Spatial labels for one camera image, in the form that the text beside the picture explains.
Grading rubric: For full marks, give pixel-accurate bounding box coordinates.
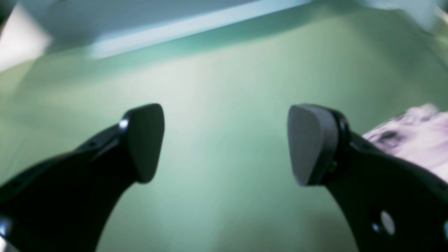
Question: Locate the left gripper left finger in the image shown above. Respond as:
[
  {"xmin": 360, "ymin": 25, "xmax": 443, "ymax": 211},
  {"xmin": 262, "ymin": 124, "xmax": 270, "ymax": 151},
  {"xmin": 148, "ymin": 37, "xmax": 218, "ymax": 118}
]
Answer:
[{"xmin": 0, "ymin": 104, "xmax": 165, "ymax": 252}]

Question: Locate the grey-green table cloth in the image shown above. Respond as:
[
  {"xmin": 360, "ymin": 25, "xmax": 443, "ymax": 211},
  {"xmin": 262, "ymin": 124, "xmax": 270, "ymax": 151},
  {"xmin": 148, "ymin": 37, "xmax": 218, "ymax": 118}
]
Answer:
[{"xmin": 1, "ymin": 0, "xmax": 448, "ymax": 252}]

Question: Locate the pink t-shirt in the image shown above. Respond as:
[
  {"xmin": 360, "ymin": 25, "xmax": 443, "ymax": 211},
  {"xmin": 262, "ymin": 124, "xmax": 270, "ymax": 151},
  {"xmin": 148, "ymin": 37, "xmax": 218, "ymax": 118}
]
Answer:
[{"xmin": 363, "ymin": 104, "xmax": 448, "ymax": 181}]

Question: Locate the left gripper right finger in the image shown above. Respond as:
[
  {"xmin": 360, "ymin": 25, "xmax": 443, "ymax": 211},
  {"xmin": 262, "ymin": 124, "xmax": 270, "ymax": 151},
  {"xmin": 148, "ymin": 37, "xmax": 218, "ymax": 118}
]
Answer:
[{"xmin": 287, "ymin": 104, "xmax": 448, "ymax": 252}]

